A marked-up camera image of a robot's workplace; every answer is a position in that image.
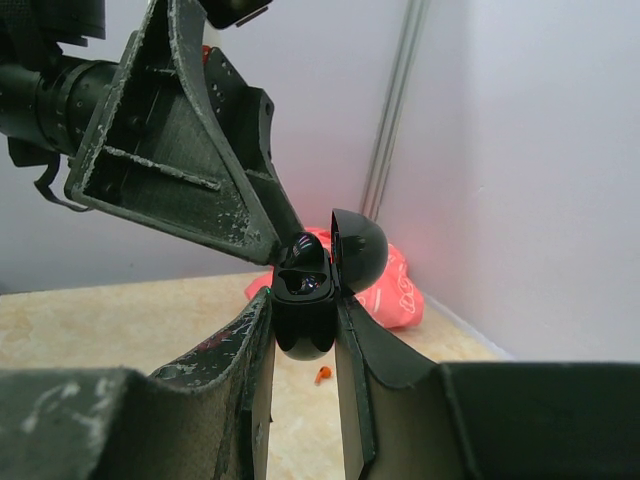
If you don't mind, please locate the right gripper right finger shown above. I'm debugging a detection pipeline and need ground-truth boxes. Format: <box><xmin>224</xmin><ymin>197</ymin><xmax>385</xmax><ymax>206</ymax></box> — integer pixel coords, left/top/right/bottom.
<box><xmin>335</xmin><ymin>299</ymin><xmax>639</xmax><ymax>479</ymax></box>

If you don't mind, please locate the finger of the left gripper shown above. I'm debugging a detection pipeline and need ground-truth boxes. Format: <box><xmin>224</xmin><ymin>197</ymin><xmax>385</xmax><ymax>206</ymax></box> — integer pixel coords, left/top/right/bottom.
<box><xmin>203</xmin><ymin>47</ymin><xmax>303</xmax><ymax>240</ymax></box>

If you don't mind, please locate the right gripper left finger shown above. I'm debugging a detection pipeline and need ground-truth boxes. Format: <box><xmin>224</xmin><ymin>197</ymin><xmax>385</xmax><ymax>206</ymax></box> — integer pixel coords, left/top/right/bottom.
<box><xmin>1</xmin><ymin>289</ymin><xmax>275</xmax><ymax>479</ymax></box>

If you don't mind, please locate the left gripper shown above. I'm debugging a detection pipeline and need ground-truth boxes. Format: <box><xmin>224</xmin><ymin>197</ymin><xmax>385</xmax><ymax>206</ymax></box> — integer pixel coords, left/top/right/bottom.
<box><xmin>1</xmin><ymin>1</ymin><xmax>280</xmax><ymax>265</ymax></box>

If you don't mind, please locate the black earbud charging case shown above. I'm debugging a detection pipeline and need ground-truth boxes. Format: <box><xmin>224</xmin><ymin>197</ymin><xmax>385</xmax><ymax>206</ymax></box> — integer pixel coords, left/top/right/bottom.
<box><xmin>270</xmin><ymin>209</ymin><xmax>388</xmax><ymax>361</ymax></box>

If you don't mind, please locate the black earbud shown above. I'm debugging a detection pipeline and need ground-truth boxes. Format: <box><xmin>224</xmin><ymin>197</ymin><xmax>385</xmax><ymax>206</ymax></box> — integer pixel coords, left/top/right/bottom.
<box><xmin>279</xmin><ymin>231</ymin><xmax>325</xmax><ymax>269</ymax></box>

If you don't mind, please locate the orange earbud left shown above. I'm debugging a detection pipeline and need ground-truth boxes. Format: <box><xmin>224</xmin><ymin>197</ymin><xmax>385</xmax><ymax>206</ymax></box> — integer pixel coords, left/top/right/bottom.
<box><xmin>314</xmin><ymin>366</ymin><xmax>333</xmax><ymax>386</ymax></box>

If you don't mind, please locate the pink crumpled cloth bag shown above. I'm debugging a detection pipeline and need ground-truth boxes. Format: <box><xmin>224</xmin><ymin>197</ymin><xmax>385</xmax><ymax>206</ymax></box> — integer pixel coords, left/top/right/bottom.
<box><xmin>245</xmin><ymin>228</ymin><xmax>424</xmax><ymax>329</ymax></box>

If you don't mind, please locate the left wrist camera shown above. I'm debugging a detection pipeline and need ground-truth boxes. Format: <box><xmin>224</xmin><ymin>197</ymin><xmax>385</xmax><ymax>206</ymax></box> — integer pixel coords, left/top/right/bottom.
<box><xmin>199</xmin><ymin>0</ymin><xmax>272</xmax><ymax>30</ymax></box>

